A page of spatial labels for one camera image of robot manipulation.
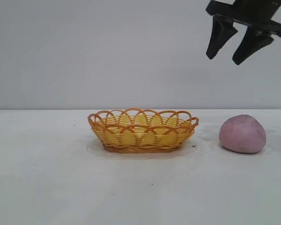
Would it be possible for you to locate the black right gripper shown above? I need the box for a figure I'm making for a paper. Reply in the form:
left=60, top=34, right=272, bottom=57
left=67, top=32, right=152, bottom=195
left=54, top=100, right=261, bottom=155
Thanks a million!
left=206, top=0, right=281, bottom=66

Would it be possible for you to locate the pink round sweet potato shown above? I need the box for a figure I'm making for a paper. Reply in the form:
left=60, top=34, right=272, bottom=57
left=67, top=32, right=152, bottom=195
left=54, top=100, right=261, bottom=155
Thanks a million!
left=219, top=114, right=266, bottom=154

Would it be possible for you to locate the yellow woven plastic basket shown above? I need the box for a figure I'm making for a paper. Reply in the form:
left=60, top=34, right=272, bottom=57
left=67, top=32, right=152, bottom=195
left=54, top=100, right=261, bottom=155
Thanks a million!
left=88, top=107, right=200, bottom=154

